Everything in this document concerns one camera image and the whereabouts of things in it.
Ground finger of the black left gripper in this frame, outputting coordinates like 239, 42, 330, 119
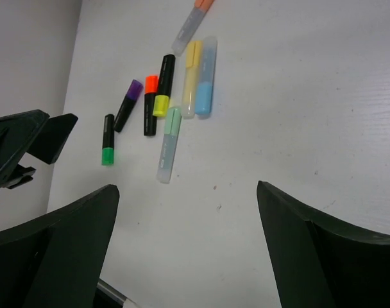
0, 110, 49, 189
30, 114, 78, 165

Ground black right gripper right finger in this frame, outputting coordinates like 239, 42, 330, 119
257, 182, 390, 307

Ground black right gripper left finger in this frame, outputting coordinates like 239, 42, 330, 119
0, 185, 119, 307

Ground mint green pastel highlighter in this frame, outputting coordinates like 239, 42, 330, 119
157, 107, 182, 184

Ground yellow pastel highlighter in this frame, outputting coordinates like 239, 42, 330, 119
181, 40, 203, 119

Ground blue pastel highlighter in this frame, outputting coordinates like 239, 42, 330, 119
195, 36, 217, 116

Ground orange pastel highlighter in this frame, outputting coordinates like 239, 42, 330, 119
171, 0, 214, 56

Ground black highlighter green cap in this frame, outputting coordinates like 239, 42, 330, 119
101, 114, 115, 166

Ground black highlighter purple cap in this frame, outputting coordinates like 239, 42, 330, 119
114, 80, 143, 133

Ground black highlighter yellow cap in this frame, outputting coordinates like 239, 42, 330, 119
153, 54, 176, 117

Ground black highlighter orange cap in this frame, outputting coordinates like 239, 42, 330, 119
144, 75, 158, 137

